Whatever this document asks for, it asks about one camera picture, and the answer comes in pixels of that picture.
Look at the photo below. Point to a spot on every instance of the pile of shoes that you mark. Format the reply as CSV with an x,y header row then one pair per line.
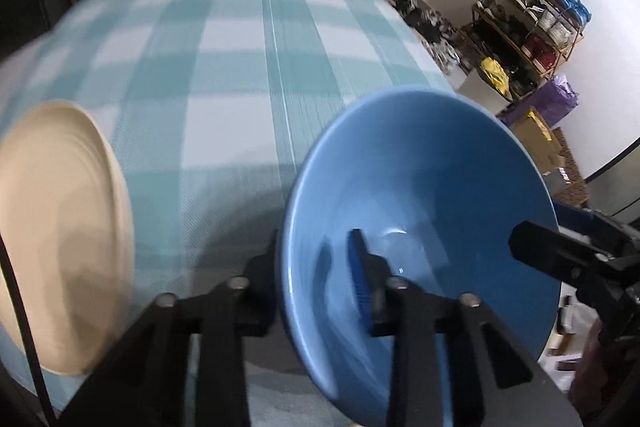
x,y
430,27

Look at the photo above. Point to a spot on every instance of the blue bowl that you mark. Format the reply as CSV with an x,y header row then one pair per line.
x,y
425,167

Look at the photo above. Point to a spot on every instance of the shoe rack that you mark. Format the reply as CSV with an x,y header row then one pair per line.
x,y
535,27

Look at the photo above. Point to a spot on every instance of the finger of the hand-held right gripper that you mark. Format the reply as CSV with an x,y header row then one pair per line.
x,y
545,247
585,219

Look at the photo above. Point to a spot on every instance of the purple bag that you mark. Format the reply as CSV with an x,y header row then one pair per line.
x,y
562,99

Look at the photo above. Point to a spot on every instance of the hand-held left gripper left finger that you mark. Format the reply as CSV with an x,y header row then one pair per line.
x,y
257,302

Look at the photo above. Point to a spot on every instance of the cardboard box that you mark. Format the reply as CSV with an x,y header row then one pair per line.
x,y
540,142

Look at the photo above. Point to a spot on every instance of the yellow bag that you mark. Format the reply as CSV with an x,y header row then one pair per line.
x,y
495,74

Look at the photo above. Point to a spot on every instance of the large cream plate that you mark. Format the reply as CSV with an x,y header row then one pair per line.
x,y
60,217

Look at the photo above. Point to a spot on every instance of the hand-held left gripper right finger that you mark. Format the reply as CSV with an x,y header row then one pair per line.
x,y
360,277

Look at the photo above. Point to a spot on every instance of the teal checked tablecloth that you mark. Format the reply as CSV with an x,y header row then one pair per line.
x,y
225,82

